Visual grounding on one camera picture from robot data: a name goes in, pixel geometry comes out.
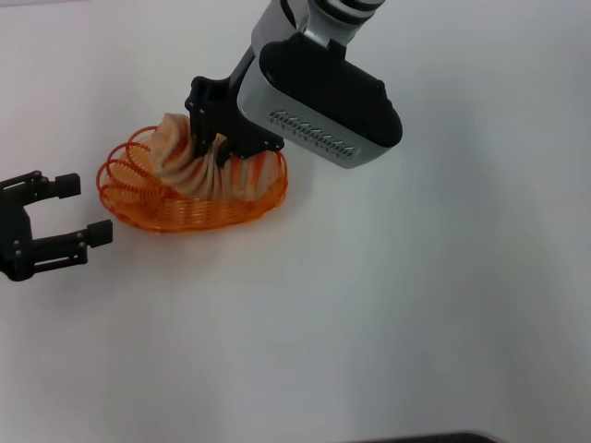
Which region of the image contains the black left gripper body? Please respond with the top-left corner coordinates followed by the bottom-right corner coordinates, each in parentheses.
top-left (0, 186), bottom-right (36, 282)

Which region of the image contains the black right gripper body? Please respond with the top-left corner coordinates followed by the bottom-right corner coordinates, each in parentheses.
top-left (192, 45), bottom-right (260, 144)

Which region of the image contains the ridged orange striped bread loaf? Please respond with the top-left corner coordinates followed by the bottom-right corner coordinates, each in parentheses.
top-left (148, 112), bottom-right (285, 203)

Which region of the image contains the orange woven plastic basket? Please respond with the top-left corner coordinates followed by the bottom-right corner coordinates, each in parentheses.
top-left (95, 124), bottom-right (290, 234)

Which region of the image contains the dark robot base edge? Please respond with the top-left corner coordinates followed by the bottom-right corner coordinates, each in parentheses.
top-left (364, 429), bottom-right (500, 443)

